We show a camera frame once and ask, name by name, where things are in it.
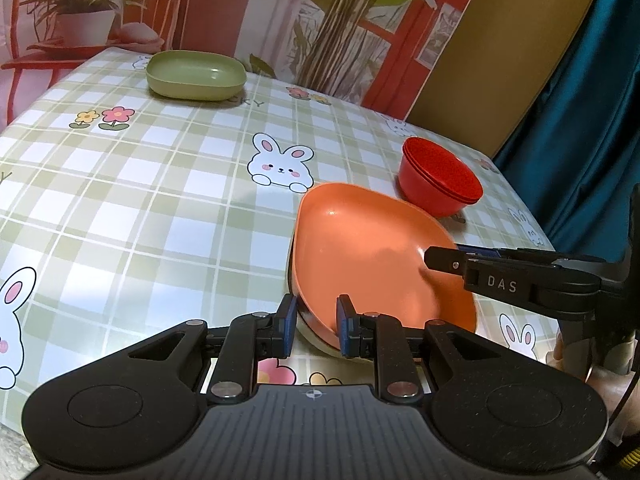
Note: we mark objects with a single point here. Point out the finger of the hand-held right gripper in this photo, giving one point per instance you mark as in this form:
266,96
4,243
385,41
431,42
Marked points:
495,282
477,249

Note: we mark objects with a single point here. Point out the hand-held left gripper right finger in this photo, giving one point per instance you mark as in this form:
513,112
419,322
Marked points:
345,330

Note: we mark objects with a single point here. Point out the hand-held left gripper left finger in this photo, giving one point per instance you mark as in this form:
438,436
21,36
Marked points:
286,325

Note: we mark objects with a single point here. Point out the beige plate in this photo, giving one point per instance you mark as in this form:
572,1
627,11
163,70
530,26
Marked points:
320,342

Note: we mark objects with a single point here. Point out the red bowl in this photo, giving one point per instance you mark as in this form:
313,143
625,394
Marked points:
442,170
470,201
420,190

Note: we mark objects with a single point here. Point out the orange plate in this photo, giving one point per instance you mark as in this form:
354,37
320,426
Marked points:
360,245

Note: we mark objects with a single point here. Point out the person's right hand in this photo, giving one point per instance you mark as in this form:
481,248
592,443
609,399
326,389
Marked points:
602,390

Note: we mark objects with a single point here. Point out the teal curtain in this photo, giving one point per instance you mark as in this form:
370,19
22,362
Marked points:
575,135

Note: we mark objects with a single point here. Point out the checked rabbit print tablecloth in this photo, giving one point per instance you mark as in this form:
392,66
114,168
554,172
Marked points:
150,200

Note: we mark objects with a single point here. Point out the wooden board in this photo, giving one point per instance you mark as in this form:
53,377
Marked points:
500,60

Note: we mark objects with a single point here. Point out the green plate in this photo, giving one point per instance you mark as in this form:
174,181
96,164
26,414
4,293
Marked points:
195,72

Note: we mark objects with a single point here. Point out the printed backdrop cloth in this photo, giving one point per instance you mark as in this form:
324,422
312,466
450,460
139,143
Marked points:
225,10

